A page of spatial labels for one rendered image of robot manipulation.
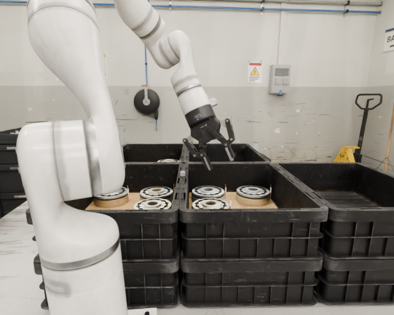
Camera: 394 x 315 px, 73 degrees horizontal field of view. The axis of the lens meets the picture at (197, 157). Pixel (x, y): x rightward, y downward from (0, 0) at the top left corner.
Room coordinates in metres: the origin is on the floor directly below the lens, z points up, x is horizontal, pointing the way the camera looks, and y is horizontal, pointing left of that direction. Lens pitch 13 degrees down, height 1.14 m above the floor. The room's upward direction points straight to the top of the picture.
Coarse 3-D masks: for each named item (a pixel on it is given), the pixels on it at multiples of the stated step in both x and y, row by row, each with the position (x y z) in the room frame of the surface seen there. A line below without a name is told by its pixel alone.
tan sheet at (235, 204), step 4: (228, 192) 0.85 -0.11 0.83; (232, 192) 0.85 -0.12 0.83; (228, 196) 0.82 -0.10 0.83; (232, 196) 0.82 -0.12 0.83; (228, 200) 0.79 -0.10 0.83; (232, 200) 0.79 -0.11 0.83; (232, 204) 0.75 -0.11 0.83; (236, 204) 0.75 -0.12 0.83; (240, 204) 0.75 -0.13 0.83; (268, 204) 0.75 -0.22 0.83; (272, 204) 0.75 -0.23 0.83; (232, 208) 0.72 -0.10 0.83; (236, 208) 0.72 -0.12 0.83; (240, 208) 0.72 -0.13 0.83; (244, 208) 0.72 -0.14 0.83; (248, 208) 0.72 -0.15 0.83; (252, 208) 0.72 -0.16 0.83
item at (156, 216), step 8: (176, 184) 0.64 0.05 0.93; (176, 192) 0.58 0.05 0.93; (176, 200) 0.54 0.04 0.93; (176, 208) 0.49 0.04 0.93; (112, 216) 0.47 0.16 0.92; (120, 216) 0.47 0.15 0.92; (128, 216) 0.47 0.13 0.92; (136, 216) 0.47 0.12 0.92; (144, 216) 0.47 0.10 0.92; (152, 216) 0.47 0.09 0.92; (160, 216) 0.47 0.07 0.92; (168, 216) 0.48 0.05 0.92; (176, 216) 0.48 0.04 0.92; (32, 224) 0.47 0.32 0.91
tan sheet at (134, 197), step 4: (132, 192) 0.85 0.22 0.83; (136, 192) 0.85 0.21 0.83; (132, 196) 0.82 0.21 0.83; (136, 196) 0.82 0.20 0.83; (132, 200) 0.79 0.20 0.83; (136, 200) 0.79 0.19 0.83; (92, 204) 0.75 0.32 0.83; (124, 204) 0.75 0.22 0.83; (128, 204) 0.75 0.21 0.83; (132, 204) 0.75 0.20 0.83; (88, 208) 0.72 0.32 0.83; (92, 208) 0.72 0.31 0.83; (96, 208) 0.72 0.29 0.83; (100, 208) 0.72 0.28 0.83; (104, 208) 0.72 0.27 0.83; (108, 208) 0.72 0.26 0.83; (112, 208) 0.72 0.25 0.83; (116, 208) 0.72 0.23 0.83; (120, 208) 0.72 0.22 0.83; (124, 208) 0.72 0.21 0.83; (128, 208) 0.72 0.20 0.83; (132, 208) 0.72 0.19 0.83
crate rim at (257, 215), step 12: (276, 168) 0.80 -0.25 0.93; (288, 180) 0.68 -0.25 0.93; (180, 204) 0.51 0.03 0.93; (324, 204) 0.51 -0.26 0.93; (180, 216) 0.48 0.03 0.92; (192, 216) 0.48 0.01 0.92; (204, 216) 0.48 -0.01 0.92; (216, 216) 0.48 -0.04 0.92; (228, 216) 0.48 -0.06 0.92; (240, 216) 0.48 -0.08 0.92; (252, 216) 0.48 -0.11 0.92; (264, 216) 0.48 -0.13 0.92; (276, 216) 0.48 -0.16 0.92; (288, 216) 0.48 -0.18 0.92; (300, 216) 0.48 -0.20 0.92; (312, 216) 0.48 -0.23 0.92; (324, 216) 0.48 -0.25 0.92
